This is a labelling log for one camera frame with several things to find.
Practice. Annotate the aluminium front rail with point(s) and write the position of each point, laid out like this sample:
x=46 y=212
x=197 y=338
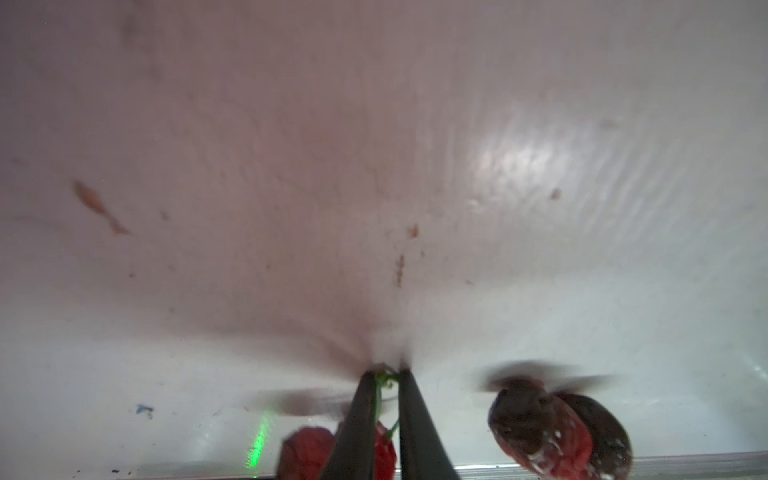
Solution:
x=751 y=465

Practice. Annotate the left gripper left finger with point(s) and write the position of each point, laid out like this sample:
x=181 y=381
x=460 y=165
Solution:
x=352 y=456

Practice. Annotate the dark red cherry pair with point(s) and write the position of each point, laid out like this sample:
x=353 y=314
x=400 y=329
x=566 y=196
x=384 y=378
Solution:
x=553 y=430

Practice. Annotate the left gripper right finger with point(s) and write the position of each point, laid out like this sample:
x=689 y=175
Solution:
x=422 y=455

